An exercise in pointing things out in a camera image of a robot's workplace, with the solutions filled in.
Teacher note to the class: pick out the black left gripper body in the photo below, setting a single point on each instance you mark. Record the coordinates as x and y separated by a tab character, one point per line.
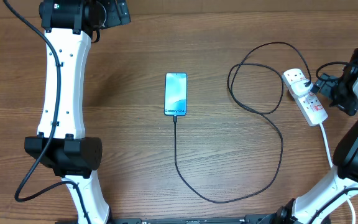
112	16

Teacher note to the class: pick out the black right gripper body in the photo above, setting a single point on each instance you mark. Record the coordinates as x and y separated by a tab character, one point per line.
341	91

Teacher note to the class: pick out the Samsung Galaxy smartphone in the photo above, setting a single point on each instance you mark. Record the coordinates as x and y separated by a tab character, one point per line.
175	94

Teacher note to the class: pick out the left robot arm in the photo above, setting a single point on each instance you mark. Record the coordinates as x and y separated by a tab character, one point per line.
61	143

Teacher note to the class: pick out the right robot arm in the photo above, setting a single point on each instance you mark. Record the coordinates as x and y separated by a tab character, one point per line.
341	182

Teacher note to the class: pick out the white charger adapter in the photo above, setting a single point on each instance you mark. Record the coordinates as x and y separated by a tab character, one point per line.
301	88

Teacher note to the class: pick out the white power strip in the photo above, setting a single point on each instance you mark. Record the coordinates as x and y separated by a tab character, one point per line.
309	105

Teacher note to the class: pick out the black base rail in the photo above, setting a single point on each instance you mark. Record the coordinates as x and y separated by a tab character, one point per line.
248	219

